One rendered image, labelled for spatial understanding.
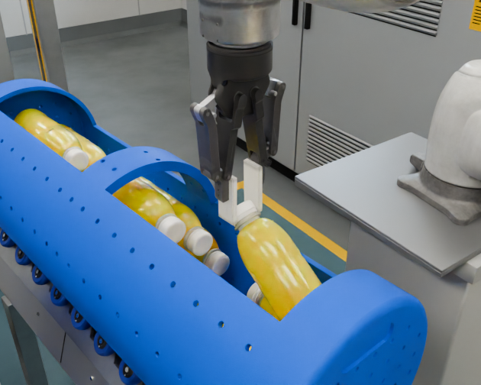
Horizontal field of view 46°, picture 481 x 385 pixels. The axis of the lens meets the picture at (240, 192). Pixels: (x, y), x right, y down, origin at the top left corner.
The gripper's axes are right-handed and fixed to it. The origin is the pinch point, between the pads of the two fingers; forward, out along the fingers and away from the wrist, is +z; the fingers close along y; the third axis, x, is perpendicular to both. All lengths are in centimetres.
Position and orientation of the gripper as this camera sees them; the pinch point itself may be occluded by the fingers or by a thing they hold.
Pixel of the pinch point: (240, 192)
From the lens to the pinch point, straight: 73.7
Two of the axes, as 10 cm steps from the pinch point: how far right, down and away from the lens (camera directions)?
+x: 6.6, 3.9, -6.4
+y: -7.5, 3.5, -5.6
